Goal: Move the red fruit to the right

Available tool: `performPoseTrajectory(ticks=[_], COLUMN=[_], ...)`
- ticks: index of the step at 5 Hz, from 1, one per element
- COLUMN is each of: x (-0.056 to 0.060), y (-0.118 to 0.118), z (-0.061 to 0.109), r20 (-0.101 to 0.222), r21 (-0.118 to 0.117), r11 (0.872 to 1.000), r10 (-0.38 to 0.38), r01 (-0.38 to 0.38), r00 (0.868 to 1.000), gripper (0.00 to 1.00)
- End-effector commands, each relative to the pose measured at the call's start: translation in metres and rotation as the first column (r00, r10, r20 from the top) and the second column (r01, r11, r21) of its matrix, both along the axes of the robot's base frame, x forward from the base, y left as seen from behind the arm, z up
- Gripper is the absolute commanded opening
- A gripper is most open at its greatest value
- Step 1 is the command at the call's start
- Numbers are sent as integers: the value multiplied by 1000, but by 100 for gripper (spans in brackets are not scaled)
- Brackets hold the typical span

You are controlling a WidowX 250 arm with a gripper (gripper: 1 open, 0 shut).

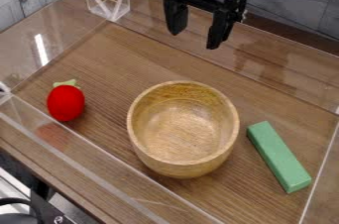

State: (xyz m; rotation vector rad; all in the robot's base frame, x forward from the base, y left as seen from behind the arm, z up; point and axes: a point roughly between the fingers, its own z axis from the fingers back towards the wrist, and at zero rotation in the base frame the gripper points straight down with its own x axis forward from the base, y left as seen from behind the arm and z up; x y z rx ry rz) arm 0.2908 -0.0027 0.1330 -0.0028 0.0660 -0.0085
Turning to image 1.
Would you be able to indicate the wooden bowl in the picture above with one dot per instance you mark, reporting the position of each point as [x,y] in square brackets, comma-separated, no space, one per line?
[183,125]

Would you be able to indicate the red felt strawberry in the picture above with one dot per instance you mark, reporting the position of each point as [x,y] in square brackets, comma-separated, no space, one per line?
[65,101]

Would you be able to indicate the black metal table bracket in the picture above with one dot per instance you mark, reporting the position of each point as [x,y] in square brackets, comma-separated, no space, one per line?
[51,214]

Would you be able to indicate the clear acrylic enclosure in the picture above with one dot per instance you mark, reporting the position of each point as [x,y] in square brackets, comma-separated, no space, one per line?
[278,80]

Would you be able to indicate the green rectangular block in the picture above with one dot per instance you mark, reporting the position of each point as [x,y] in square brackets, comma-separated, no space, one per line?
[286,167]

